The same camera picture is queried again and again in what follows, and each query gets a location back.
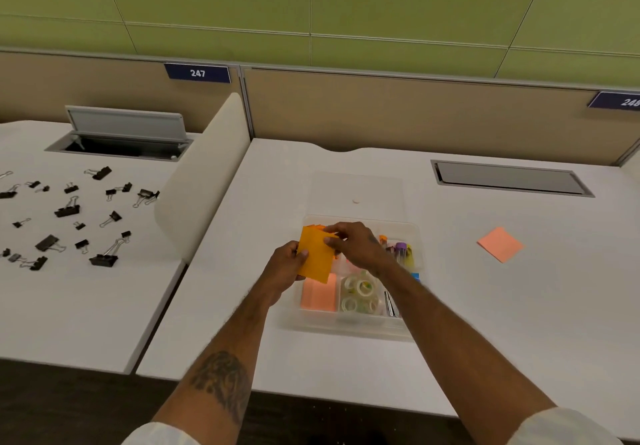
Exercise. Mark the person's left hand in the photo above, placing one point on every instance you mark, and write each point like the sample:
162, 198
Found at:
280, 272

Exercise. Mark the person's right hand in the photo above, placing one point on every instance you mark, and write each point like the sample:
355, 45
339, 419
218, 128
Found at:
362, 252

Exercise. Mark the person's left thumb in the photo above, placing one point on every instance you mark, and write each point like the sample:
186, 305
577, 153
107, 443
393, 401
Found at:
302, 254

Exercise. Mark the person's right thumb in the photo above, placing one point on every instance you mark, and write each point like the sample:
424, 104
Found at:
334, 244

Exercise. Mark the orange sticky note pad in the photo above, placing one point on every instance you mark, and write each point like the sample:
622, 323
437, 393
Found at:
316, 258

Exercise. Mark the person's right forearm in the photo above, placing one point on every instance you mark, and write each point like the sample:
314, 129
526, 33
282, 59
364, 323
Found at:
460, 349

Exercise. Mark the person's left forearm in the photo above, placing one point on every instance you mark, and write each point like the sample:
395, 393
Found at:
225, 359

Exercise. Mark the pink sticky note pad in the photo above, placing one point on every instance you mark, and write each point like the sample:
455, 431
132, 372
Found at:
320, 295

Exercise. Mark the orange marker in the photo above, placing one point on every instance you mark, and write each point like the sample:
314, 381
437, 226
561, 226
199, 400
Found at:
383, 240

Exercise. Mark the clear tape roll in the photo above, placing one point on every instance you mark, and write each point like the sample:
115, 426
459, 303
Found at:
349, 304
364, 286
372, 305

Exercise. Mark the clear plastic box lid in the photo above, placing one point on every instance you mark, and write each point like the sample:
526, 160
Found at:
357, 194

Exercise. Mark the purple cap marker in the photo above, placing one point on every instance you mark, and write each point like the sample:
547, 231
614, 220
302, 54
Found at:
401, 250

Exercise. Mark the yellow highlighter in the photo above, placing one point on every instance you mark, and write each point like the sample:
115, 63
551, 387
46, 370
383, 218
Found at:
410, 254

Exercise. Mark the black and white pen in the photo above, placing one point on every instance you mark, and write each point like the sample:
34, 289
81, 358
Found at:
391, 304

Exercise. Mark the clear plastic organizer box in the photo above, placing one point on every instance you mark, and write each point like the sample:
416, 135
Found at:
360, 327

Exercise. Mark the white desk divider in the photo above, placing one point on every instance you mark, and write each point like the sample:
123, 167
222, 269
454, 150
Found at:
200, 179

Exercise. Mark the beige partition panel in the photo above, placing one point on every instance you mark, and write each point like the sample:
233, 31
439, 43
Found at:
425, 114
100, 87

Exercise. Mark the single pink sticky note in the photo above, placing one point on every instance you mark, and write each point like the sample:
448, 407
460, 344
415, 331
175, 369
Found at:
500, 244

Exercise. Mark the blue desk number sign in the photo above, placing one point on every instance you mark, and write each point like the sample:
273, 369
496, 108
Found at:
617, 101
197, 73

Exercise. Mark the white left sleeve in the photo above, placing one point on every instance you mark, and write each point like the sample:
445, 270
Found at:
160, 435

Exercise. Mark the white sleeve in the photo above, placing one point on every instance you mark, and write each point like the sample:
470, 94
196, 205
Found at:
160, 435
565, 429

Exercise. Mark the scattered black binder clips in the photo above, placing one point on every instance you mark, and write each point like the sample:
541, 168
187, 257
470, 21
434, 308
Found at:
70, 209

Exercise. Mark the white right sleeve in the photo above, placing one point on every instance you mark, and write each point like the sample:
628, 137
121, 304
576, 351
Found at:
565, 429

